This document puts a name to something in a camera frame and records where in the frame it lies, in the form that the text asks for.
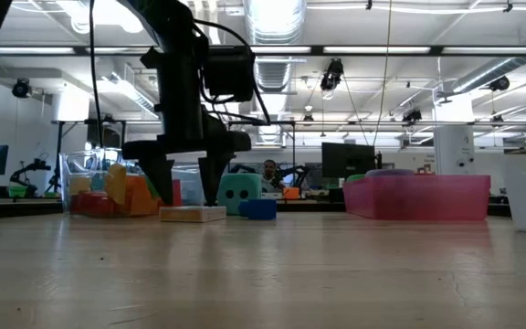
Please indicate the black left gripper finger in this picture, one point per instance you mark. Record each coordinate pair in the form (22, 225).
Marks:
(160, 176)
(213, 176)

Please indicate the green two-stud toy brick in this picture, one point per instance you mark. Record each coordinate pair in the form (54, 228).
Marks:
(152, 188)

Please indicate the red two-stud toy brick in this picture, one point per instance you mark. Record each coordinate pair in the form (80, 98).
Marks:
(177, 192)
(94, 203)

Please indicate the orange toy block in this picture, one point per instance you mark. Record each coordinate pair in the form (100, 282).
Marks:
(139, 196)

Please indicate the blue two-stud toy brick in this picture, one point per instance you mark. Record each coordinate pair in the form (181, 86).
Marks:
(258, 209)

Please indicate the purple foam die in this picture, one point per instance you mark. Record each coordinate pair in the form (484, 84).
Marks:
(391, 172)

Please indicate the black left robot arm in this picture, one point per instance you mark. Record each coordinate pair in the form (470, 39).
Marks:
(176, 68)

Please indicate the clear plastic bin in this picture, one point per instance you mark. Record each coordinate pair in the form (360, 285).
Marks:
(190, 183)

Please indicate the teal foam die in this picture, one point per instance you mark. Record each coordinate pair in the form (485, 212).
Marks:
(240, 187)

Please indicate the person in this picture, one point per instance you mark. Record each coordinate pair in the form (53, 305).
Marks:
(270, 173)

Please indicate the black computer monitor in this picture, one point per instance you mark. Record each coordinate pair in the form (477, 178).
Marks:
(347, 160)

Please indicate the green crate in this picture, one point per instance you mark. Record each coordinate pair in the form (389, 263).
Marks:
(17, 191)

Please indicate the black spotlight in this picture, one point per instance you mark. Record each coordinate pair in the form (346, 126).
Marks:
(21, 88)
(412, 115)
(499, 83)
(332, 73)

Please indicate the pink plastic bin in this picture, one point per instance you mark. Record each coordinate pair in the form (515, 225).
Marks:
(427, 196)

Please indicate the white column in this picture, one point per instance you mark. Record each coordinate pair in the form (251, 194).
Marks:
(454, 137)

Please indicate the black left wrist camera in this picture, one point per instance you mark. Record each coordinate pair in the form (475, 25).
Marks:
(228, 73)

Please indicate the black station frame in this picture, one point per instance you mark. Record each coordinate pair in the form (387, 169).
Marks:
(336, 122)

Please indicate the silver ventilation duct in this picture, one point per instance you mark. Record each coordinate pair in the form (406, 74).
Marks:
(274, 27)

